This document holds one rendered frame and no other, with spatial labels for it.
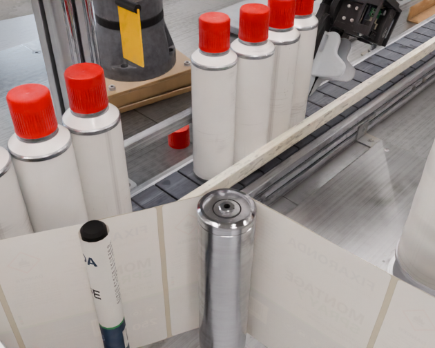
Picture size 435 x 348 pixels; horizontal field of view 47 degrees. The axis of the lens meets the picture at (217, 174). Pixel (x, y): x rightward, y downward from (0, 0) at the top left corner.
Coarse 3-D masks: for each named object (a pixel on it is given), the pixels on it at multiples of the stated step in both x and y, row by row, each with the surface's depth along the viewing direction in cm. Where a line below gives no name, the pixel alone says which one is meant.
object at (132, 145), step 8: (408, 0) 92; (416, 0) 94; (400, 8) 90; (184, 112) 60; (168, 120) 59; (176, 120) 59; (184, 120) 60; (152, 128) 57; (160, 128) 57; (168, 128) 58; (176, 128) 59; (136, 136) 56; (144, 136) 56; (152, 136) 57; (160, 136) 58; (128, 144) 55; (136, 144) 55; (144, 144) 56; (128, 152) 55
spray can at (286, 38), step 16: (272, 0) 56; (288, 0) 56; (272, 16) 57; (288, 16) 57; (272, 32) 58; (288, 32) 58; (288, 48) 58; (288, 64) 60; (272, 80) 61; (288, 80) 61; (272, 96) 62; (288, 96) 63; (272, 112) 64; (288, 112) 65; (272, 128) 65; (288, 128) 67
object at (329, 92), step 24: (432, 24) 105; (384, 48) 95; (408, 48) 95; (360, 72) 87; (408, 72) 87; (312, 96) 80; (336, 96) 80; (336, 120) 74; (192, 168) 65; (264, 168) 65; (144, 192) 61; (168, 192) 61
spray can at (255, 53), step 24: (240, 24) 54; (264, 24) 54; (240, 48) 55; (264, 48) 55; (240, 72) 56; (264, 72) 56; (240, 96) 58; (264, 96) 58; (240, 120) 60; (264, 120) 61; (240, 144) 62; (264, 144) 63
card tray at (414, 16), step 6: (426, 0) 122; (432, 0) 125; (414, 6) 118; (420, 6) 121; (426, 6) 123; (432, 6) 126; (414, 12) 120; (420, 12) 123; (426, 12) 123; (432, 12) 123; (408, 18) 119; (414, 18) 120; (420, 18) 120; (426, 18) 120
